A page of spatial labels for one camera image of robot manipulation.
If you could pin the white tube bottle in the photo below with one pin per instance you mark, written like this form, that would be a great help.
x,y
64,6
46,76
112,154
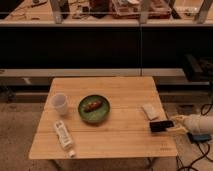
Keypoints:
x,y
64,138

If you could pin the green plate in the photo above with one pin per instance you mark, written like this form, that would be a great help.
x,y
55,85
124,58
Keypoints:
x,y
95,116

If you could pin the brown sausage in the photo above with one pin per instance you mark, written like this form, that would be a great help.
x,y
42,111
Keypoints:
x,y
93,106

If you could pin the white sponge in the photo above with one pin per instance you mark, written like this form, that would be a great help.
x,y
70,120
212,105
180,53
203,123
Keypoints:
x,y
150,111

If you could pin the black rectangular eraser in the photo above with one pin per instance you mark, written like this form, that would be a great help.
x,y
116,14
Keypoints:
x,y
160,126

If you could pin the wooden folding table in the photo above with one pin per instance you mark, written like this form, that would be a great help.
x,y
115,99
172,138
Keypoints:
x,y
105,119

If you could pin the dark equipment box right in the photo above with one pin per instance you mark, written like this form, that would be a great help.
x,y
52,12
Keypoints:
x,y
198,69

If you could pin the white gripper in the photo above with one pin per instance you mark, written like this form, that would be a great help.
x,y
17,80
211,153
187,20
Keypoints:
x,y
191,123

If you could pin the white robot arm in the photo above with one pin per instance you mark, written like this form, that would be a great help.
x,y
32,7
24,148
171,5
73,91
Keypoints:
x,y
206,124

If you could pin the long workbench shelf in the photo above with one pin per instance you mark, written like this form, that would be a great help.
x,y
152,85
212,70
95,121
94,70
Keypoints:
x,y
106,13

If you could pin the white plastic cup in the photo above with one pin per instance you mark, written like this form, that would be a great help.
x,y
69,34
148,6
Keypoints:
x,y
59,103

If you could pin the blue box on floor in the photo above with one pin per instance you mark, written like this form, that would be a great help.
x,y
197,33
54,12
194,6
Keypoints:
x,y
199,138

